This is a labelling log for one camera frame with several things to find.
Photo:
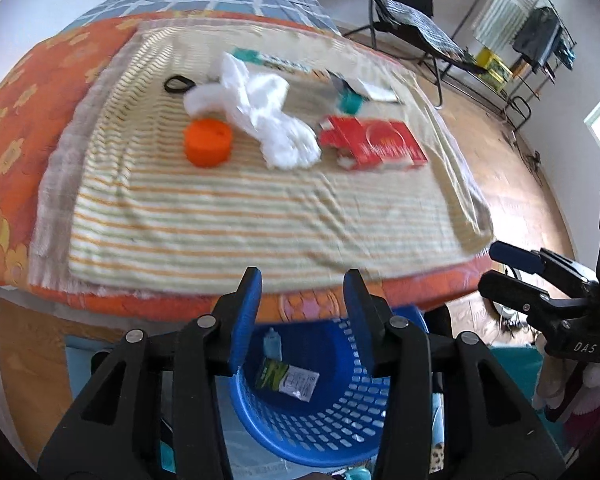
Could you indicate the teal and white tube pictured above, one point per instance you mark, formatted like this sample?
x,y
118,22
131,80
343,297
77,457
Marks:
x,y
275,61

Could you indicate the green and white packet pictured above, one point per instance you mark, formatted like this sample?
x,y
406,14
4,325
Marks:
x,y
300,382

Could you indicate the white printed packet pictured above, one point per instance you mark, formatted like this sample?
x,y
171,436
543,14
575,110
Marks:
x,y
377,91

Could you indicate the white tissue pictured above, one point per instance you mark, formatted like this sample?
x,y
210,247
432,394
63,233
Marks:
x,y
275,130

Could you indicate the patterned chair cloth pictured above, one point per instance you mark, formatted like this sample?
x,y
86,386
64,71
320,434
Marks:
x,y
420,22

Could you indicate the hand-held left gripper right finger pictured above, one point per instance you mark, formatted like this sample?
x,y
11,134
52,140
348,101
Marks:
x,y
355,310

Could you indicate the small teal hanging garment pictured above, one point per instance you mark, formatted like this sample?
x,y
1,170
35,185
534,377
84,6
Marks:
x,y
569,55

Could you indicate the orange plastic lid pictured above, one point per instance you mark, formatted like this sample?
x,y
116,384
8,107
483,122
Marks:
x,y
207,142

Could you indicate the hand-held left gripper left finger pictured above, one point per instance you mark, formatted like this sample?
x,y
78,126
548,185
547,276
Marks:
x,y
247,310

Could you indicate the red cardboard box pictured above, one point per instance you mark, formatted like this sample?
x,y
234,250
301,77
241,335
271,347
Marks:
x,y
385,145

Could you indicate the dark hanging garment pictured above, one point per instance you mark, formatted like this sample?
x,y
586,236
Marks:
x,y
537,35

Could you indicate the leopard print cloth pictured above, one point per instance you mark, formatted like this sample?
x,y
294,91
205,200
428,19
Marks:
x,y
437,457

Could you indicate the blue plastic basket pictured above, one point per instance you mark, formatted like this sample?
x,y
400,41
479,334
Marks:
x,y
330,435

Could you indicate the small clear dropper bottle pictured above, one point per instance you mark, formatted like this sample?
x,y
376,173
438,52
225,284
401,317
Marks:
x,y
271,345

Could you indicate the orange floral bedsheet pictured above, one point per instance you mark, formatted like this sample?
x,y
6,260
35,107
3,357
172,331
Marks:
x,y
30,110

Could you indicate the person's right hand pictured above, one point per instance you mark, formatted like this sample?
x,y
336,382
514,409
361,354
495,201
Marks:
x,y
597,385

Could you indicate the clear bottle with teal cap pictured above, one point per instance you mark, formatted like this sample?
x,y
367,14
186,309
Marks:
x,y
351,103

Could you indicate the striped towel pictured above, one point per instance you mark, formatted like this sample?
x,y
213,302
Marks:
x,y
230,220

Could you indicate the striped hanging cloth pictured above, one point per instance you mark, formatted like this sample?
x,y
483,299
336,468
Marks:
x,y
505,10

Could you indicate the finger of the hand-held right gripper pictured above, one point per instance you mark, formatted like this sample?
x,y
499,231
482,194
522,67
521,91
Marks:
x,y
515,256
510,292

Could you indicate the yellow box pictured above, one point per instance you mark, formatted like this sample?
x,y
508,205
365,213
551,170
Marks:
x,y
490,57

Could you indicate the teal cloth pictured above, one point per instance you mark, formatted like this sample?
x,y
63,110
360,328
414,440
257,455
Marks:
x,y
510,375

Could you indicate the metal drying rack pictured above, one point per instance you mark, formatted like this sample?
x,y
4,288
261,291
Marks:
x,y
519,105

